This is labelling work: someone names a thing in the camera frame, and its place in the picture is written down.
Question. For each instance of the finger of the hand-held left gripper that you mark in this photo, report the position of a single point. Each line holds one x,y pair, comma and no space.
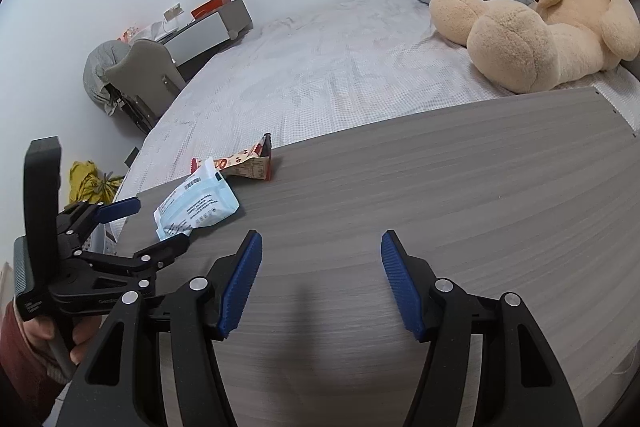
125,207
165,252

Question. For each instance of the colourful packet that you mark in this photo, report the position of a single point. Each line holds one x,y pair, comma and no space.
130,33

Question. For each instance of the brown snack wrapper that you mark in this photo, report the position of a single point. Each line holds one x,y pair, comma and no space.
247,164

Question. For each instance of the person's left forearm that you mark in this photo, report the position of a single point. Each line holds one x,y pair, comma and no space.
20,377

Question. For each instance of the bed with white cover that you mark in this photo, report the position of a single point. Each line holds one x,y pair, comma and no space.
325,72

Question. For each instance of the blue wet wipe packet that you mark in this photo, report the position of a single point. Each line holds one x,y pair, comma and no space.
200,207

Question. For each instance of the yellow bag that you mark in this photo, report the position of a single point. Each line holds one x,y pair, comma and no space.
87,182

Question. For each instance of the small white box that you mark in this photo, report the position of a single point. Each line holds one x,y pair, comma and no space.
173,14

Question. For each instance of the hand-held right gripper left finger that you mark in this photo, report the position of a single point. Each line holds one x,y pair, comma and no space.
242,287

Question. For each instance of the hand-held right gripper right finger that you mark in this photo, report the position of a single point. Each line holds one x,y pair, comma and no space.
402,287

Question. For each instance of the grey cloth bundle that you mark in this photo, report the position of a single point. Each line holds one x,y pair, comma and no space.
97,67

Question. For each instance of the person's left hand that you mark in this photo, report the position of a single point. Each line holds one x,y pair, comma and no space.
37,332

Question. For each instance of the red box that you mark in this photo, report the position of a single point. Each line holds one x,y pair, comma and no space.
210,6

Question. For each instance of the beige teddy bear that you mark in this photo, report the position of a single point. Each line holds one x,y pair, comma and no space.
525,37

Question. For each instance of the grey chair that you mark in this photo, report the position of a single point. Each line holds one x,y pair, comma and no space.
145,67

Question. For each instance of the grey and white desk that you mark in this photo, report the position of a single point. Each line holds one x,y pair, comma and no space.
205,32

